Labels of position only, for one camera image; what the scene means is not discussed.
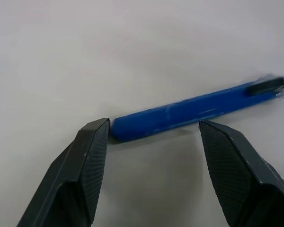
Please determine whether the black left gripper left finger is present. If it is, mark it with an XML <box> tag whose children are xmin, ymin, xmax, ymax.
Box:
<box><xmin>16</xmin><ymin>117</ymin><xmax>112</xmax><ymax>227</ymax></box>

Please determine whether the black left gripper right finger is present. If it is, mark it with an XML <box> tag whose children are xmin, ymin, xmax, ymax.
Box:
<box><xmin>198</xmin><ymin>120</ymin><xmax>284</xmax><ymax>227</ymax></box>

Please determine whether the blue pen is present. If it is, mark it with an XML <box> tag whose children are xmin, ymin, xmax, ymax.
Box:
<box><xmin>111</xmin><ymin>75</ymin><xmax>284</xmax><ymax>144</ymax></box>

